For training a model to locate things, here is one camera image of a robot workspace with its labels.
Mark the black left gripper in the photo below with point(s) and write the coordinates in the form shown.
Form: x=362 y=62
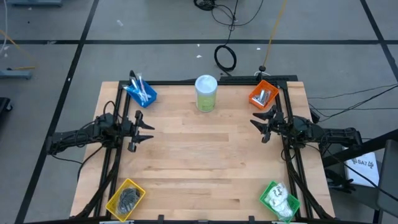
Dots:
x=127 y=130

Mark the red white toothbrush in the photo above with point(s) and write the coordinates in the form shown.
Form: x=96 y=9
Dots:
x=142 y=87

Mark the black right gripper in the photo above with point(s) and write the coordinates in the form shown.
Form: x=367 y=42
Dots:
x=280 y=126

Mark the black table clamp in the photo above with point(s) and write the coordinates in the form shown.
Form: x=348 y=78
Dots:
x=160 y=218
x=251 y=218

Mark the black knob stand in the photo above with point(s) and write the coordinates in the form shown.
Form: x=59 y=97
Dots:
x=262 y=68

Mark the green disinfecting wipes canister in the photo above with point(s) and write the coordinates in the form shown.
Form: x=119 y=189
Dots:
x=206 y=96

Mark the white printed box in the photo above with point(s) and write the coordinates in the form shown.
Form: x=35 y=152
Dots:
x=362 y=169

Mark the black aluminium table frame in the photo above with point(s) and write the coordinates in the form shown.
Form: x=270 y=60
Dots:
x=186 y=83

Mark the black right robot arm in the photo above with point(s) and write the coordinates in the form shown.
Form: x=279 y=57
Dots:
x=329 y=133

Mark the black floor object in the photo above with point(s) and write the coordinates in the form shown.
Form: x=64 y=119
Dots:
x=3 y=105

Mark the silver grey toothbrush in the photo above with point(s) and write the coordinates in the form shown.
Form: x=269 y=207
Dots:
x=144 y=97

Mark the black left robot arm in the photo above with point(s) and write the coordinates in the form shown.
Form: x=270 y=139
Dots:
x=77 y=137

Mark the yellow plastic basket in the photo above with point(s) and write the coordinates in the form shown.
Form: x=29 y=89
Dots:
x=122 y=217

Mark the blue plastic basket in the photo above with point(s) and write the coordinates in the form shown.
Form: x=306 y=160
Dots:
x=151 y=94

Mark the orange plastic basket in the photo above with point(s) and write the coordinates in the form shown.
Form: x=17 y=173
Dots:
x=274 y=90

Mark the black diagonal beam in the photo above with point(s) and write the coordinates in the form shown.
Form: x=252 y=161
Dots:
x=357 y=151

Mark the cotton balls plastic bag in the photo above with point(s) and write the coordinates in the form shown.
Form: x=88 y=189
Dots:
x=280 y=203
x=286 y=212

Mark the teal white toothbrush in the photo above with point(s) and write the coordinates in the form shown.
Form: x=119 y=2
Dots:
x=132 y=90

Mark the black round pad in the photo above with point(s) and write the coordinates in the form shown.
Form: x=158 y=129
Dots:
x=130 y=194
x=123 y=207

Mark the white pouch with black writing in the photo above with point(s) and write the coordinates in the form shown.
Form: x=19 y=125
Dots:
x=277 y=192

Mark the blue white toothbrush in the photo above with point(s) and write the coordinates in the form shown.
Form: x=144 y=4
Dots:
x=134 y=84

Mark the green plastic basket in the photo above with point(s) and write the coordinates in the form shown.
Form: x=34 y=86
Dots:
x=295 y=203

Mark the grey floor plate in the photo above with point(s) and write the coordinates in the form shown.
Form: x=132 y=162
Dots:
x=34 y=2
x=15 y=74

